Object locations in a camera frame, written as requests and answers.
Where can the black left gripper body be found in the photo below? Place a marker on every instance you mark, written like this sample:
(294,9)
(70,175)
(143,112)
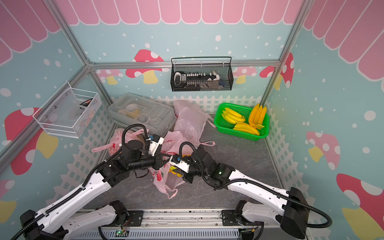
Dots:
(153,162)

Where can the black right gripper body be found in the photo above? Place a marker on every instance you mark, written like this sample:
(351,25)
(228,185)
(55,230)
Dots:
(193,172)

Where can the pink plastic bag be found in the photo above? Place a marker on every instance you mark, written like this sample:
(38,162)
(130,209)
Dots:
(120,141)
(165,180)
(191,121)

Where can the pink plastic bag front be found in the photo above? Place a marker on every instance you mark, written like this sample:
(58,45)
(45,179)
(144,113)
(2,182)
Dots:
(120,141)

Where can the orange banana bunch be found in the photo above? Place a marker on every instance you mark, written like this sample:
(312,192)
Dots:
(257,116)

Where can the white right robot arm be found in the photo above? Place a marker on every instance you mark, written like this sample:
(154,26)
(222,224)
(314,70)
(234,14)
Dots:
(288,208)

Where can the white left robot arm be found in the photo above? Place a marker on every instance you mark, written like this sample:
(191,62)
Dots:
(55,221)

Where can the pink plastic bag back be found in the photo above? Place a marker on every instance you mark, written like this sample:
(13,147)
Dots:
(191,121)

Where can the yellow banana bunch in basket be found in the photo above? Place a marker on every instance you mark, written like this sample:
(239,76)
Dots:
(239,121)

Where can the clear lidded storage box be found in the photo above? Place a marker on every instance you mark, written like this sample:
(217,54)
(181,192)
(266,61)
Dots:
(131,109)

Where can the green plastic basket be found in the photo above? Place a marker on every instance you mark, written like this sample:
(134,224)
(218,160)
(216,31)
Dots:
(227,128)

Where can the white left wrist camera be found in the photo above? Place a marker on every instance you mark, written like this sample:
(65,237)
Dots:
(155,146)

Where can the metal base rail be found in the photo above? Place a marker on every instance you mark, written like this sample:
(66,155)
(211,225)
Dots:
(184,224)

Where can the black wire mesh basket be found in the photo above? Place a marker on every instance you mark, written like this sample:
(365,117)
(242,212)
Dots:
(201,74)

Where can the white wire mesh basket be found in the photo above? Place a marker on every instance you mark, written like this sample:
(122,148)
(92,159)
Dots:
(69,112)

